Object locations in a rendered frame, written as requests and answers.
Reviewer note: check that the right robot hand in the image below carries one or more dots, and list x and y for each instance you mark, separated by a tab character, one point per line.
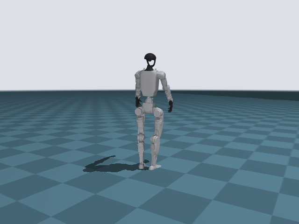
170	103

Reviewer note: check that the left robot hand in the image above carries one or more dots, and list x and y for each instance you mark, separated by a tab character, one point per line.
137	102

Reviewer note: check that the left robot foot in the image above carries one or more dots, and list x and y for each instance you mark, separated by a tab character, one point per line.
141	166

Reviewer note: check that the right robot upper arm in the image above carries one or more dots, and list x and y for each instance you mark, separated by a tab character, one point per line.
162	76

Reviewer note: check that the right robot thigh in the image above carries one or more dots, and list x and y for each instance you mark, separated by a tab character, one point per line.
159	122

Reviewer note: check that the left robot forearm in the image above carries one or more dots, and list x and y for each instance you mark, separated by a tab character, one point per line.
138	92

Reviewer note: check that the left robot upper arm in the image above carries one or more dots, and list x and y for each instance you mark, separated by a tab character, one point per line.
137	79

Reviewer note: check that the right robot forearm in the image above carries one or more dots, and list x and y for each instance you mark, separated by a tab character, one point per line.
168	94

